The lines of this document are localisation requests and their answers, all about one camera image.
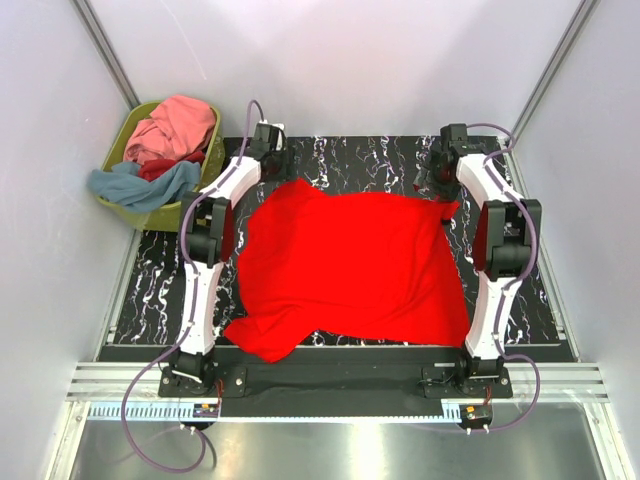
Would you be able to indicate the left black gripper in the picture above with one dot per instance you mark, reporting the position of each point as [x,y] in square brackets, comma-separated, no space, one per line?
[285,168]

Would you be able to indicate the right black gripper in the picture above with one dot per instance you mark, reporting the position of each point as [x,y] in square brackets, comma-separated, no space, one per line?
[448,192]

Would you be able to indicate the bright red t shirt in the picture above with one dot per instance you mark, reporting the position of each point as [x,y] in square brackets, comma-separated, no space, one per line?
[375,266]

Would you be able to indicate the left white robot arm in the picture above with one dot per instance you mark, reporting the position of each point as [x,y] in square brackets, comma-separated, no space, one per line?
[206,238]

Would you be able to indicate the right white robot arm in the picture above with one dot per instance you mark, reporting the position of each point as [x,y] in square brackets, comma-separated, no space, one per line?
[504,250]

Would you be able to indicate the pink t shirt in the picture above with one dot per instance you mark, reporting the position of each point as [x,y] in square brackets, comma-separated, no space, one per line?
[176,128]

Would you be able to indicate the dark red t shirt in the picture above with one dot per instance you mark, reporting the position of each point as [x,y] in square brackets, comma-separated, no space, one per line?
[153,169]

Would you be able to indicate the grey blue t shirt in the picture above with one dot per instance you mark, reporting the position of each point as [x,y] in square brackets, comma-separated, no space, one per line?
[124,187]

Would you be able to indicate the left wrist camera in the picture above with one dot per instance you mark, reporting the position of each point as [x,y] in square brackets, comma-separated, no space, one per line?
[268,137]

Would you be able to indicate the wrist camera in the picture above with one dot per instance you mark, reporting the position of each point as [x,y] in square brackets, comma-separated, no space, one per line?
[268,137]
[454,135]

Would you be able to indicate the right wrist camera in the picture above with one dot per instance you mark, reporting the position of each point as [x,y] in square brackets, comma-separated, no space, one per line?
[454,135]

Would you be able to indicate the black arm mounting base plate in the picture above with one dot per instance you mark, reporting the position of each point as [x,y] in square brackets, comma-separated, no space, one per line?
[432,372]

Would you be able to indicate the right aluminium frame post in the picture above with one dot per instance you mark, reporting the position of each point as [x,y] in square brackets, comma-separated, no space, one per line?
[563,48]

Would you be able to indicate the aluminium frame post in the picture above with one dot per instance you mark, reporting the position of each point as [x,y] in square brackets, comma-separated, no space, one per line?
[563,48]
[106,51]

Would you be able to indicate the left aluminium frame post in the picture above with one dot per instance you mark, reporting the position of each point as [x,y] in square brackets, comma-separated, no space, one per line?
[106,51]

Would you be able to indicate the white slotted cable duct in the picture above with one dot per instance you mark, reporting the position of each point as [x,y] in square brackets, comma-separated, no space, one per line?
[235,411]

